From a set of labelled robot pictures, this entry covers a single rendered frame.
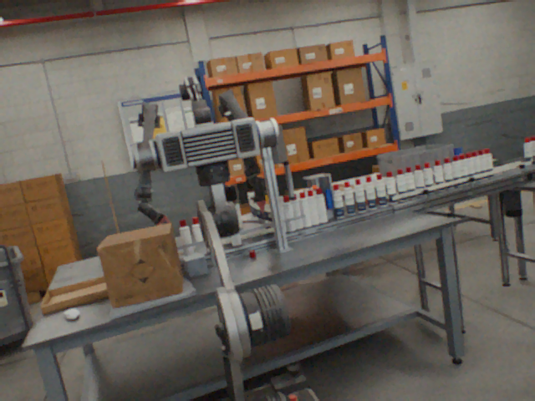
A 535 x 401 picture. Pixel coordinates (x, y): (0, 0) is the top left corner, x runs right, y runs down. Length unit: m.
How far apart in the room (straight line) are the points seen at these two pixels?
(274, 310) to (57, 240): 4.35
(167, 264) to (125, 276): 0.18
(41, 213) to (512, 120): 7.97
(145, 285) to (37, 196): 3.68
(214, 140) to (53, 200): 3.89
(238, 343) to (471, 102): 7.86
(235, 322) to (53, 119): 5.86
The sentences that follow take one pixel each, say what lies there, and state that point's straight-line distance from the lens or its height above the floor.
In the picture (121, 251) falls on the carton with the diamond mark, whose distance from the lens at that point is 1.91.
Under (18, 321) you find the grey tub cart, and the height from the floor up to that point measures 0.27.
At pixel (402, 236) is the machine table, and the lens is 2.31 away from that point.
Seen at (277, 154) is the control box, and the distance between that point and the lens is 2.25.
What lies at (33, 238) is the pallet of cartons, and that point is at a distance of 5.56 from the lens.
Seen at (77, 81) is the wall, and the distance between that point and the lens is 6.93.
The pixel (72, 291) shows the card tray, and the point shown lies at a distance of 2.49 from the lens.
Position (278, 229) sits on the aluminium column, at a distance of 2.29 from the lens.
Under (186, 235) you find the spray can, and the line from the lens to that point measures 2.32.
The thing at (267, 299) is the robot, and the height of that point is 0.95.
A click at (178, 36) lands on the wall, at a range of 7.01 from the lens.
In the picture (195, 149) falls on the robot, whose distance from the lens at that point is 1.74.
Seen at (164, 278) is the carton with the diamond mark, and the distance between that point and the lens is 1.92.
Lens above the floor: 1.47
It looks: 9 degrees down
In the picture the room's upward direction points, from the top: 10 degrees counter-clockwise
